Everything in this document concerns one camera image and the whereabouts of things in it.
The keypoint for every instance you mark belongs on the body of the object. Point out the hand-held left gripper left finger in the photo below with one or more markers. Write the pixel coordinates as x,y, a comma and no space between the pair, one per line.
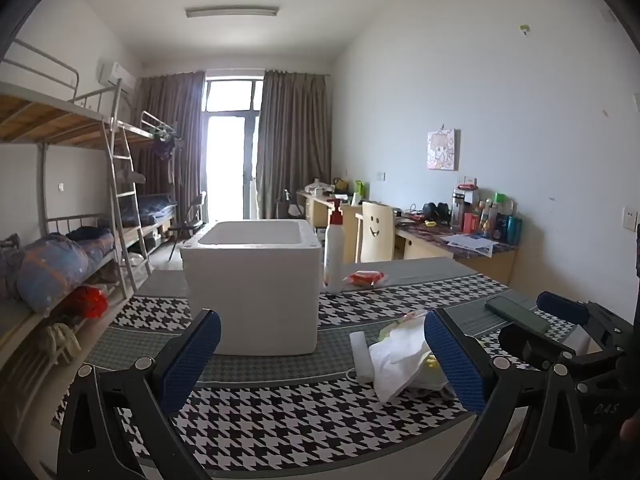
192,355

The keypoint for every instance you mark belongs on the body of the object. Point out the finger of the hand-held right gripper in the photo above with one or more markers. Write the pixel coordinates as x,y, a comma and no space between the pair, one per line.
530,345
560,305

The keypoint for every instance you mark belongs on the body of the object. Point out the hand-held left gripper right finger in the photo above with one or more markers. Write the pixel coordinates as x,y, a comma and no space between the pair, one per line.
452,360

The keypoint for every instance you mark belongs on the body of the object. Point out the yellow foam fruit net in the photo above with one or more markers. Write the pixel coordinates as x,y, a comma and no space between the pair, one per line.
431,366

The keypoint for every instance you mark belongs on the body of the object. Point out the white foam box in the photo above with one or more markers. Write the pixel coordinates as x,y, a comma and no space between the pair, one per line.
250,300

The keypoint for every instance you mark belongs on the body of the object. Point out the dark smartphone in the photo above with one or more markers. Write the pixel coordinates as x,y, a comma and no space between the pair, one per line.
515,312

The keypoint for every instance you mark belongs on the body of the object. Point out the wooden desk patterned top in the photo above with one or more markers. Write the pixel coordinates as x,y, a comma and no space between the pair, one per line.
480,262

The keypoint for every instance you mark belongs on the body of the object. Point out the row of toiletry bottles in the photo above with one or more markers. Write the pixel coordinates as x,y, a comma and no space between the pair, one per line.
495,225

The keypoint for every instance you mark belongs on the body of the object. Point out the printed papers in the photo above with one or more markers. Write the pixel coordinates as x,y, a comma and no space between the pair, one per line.
472,242

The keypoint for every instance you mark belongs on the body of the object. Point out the red plastic bag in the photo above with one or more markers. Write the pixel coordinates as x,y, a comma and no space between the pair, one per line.
87,302

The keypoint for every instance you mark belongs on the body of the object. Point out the red snack packet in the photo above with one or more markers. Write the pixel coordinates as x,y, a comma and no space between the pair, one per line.
365,278

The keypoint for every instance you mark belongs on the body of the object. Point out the houndstooth tablecloth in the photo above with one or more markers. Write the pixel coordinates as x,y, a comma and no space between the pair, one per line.
300,410

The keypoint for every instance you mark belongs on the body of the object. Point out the black folding chair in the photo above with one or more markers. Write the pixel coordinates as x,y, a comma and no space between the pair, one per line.
187,227

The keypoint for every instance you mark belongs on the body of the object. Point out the beige cloth bundle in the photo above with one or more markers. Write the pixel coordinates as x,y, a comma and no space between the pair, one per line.
60,342

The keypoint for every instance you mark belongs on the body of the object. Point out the wooden smiley chair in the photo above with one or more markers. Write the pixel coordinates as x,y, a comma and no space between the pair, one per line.
377,232

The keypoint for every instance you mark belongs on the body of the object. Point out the black headphones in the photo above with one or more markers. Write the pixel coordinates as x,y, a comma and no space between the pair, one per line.
436,211

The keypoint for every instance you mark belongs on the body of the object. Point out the small metal bunk bed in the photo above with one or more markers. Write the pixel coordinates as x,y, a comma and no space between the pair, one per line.
155,207

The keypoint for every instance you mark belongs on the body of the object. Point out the white pump bottle red cap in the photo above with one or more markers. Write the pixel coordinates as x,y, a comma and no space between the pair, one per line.
334,255

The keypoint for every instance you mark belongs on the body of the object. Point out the metal bunk ladder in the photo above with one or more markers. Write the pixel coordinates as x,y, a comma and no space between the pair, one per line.
125,210

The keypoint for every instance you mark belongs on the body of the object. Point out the blue patterned quilt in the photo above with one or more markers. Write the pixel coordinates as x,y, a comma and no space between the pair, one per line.
55,270

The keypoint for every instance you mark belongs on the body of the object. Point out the grey rolled blanket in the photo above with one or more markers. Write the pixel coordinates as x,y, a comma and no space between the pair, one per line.
130,177

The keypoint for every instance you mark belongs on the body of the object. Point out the glass balcony door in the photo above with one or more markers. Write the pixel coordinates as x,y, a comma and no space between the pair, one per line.
232,160

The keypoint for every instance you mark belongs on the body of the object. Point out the grey purple quilt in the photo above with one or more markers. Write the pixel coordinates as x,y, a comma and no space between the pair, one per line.
10,265

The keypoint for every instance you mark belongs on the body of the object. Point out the purple hanging clothes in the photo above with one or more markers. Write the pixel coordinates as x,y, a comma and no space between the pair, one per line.
164,149

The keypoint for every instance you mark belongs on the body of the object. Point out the brown curtain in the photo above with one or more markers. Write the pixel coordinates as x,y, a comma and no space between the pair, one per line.
170,120
295,135

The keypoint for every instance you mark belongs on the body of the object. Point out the large metal bunk bed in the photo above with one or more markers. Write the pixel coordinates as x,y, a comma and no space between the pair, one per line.
45,120

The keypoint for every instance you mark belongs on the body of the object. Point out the white air conditioner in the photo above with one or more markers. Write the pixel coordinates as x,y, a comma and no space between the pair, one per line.
116,76

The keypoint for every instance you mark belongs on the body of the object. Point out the ceiling light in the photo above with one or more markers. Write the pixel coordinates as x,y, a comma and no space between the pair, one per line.
232,11

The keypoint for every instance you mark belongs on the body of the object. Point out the white wall socket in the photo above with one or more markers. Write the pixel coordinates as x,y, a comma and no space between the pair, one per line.
630,218

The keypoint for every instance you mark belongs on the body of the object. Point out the double wall socket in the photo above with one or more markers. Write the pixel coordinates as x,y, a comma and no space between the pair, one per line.
467,180

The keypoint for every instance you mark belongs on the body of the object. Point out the pink wall picture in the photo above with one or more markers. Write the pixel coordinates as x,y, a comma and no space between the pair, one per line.
442,150

